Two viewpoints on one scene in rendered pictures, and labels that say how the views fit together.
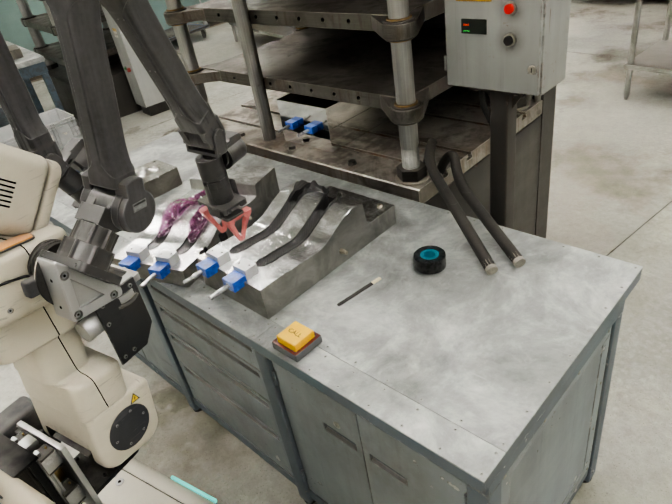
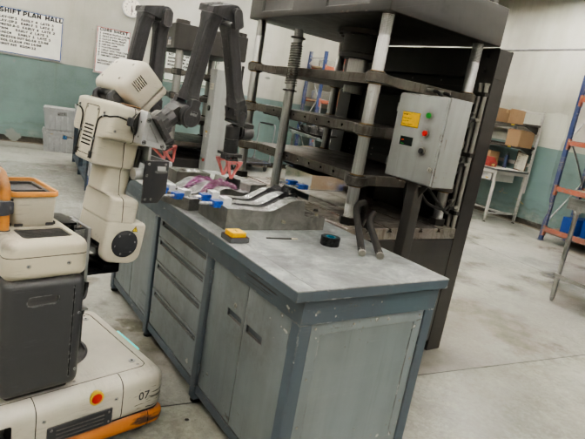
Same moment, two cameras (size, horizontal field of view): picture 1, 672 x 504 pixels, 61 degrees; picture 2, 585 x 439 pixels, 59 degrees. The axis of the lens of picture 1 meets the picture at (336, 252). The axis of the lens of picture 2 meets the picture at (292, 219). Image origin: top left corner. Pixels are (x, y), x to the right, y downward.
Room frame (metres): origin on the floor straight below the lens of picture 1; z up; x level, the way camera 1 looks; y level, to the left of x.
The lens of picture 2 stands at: (-0.91, -0.25, 1.34)
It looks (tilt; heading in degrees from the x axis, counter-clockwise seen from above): 13 degrees down; 5
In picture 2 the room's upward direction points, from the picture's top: 10 degrees clockwise
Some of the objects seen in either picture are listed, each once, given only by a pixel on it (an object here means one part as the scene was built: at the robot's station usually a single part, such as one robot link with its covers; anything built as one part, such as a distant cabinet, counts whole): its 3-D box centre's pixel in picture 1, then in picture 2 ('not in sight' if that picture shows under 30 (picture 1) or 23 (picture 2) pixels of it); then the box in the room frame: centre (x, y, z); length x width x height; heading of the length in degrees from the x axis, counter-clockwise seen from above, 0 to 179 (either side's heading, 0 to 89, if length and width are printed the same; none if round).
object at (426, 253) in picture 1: (429, 259); (330, 240); (1.16, -0.23, 0.82); 0.08 x 0.08 x 0.04
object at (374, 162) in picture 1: (354, 120); (331, 202); (2.35, -0.18, 0.76); 1.30 x 0.84 x 0.07; 41
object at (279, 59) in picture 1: (351, 75); (339, 172); (2.34, -0.19, 0.96); 1.29 x 0.83 x 0.18; 41
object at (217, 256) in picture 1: (204, 269); (202, 196); (1.19, 0.33, 0.89); 0.13 x 0.05 x 0.05; 131
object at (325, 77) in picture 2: not in sight; (353, 92); (2.34, -0.19, 1.45); 1.29 x 0.82 x 0.19; 41
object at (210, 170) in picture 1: (212, 165); (233, 132); (1.14, 0.23, 1.18); 0.07 x 0.06 x 0.07; 148
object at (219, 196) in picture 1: (219, 191); (230, 147); (1.13, 0.23, 1.12); 0.10 x 0.07 x 0.07; 42
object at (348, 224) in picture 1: (299, 232); (264, 206); (1.32, 0.09, 0.87); 0.50 x 0.26 x 0.14; 131
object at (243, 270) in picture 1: (231, 283); (213, 203); (1.11, 0.26, 0.89); 0.13 x 0.05 x 0.05; 132
